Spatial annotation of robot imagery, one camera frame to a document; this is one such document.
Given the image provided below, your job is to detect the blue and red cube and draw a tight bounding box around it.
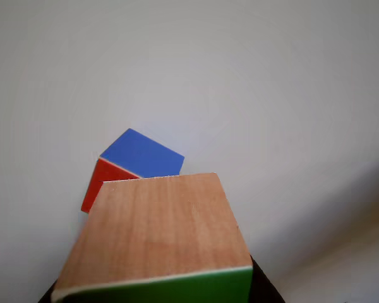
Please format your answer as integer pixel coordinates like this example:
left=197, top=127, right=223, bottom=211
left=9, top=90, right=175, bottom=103
left=80, top=128, right=186, bottom=214

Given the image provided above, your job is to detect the wooden cube with green face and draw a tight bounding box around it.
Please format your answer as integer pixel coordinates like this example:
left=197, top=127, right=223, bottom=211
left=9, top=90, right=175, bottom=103
left=51, top=172, right=254, bottom=303

